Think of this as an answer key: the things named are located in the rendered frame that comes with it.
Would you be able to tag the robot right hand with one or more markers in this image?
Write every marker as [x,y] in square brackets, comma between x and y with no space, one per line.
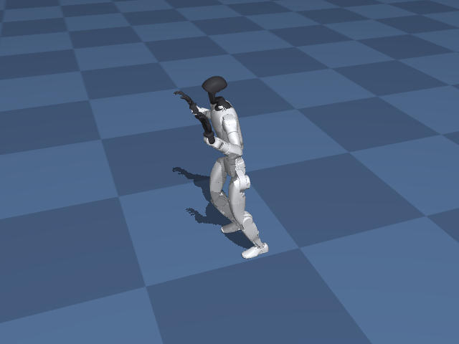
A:
[189,100]

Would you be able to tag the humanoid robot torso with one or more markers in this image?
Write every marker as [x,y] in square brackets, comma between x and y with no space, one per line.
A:
[216,117]

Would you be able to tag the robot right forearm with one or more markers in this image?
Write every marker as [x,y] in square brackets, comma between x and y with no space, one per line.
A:
[204,111]

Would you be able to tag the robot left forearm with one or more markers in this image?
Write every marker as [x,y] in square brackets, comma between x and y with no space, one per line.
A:
[224,147]

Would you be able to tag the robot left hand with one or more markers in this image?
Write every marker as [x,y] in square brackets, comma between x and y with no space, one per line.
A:
[206,126]

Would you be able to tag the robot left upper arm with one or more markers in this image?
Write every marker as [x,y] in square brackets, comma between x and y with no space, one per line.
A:
[229,124]

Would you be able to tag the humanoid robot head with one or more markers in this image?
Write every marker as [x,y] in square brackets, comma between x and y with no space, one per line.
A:
[212,86]

